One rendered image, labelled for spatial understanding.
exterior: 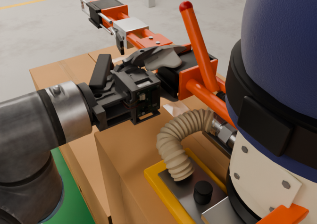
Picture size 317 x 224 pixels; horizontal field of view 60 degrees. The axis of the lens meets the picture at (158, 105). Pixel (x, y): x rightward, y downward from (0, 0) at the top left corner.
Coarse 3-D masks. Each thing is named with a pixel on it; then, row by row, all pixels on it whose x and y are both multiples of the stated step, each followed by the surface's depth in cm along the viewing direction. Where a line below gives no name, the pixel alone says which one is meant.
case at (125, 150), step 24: (192, 96) 67; (168, 120) 60; (96, 144) 59; (120, 144) 55; (144, 144) 55; (192, 144) 55; (120, 168) 50; (144, 168) 50; (216, 168) 50; (120, 192) 53; (144, 192) 46; (120, 216) 64; (144, 216) 43; (168, 216) 43
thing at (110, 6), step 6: (96, 0) 75; (102, 0) 75; (108, 0) 75; (114, 0) 75; (96, 6) 72; (102, 6) 71; (108, 6) 71; (114, 6) 71; (120, 6) 71; (126, 6) 72; (102, 12) 70; (108, 12) 70; (114, 12) 71; (126, 12) 73; (102, 18) 71; (114, 18) 72
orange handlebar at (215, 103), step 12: (120, 12) 72; (108, 24) 69; (132, 36) 61; (144, 36) 63; (156, 36) 60; (192, 84) 47; (204, 96) 45; (216, 96) 44; (216, 108) 43; (228, 120) 41; (276, 216) 28; (288, 216) 28; (300, 216) 28
